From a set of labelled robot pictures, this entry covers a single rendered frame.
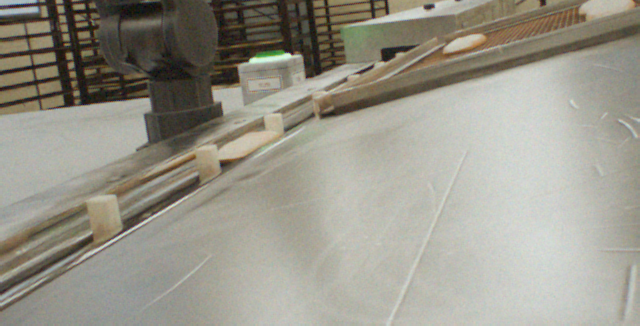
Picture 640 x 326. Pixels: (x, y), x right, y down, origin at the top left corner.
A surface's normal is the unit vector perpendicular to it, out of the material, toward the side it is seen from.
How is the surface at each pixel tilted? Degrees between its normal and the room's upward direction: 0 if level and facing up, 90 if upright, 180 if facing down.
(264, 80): 90
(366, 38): 90
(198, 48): 90
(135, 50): 105
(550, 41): 90
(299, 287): 10
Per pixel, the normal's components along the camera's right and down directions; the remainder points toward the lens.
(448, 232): -0.29, -0.95
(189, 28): 0.90, -0.04
